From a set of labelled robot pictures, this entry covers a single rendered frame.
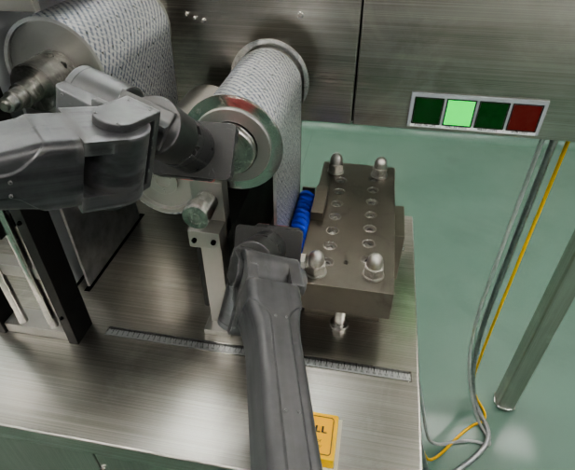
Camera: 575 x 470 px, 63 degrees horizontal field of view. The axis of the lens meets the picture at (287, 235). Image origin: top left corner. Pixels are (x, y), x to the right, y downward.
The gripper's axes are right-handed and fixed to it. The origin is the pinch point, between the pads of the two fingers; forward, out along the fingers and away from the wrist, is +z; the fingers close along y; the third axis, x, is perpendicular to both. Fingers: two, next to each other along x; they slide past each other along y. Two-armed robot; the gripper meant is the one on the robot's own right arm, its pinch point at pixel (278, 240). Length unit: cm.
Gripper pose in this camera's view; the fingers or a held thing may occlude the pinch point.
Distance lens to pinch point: 79.8
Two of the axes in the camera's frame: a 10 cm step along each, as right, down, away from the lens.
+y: 9.8, 1.1, -1.4
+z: 1.6, -1.4, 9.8
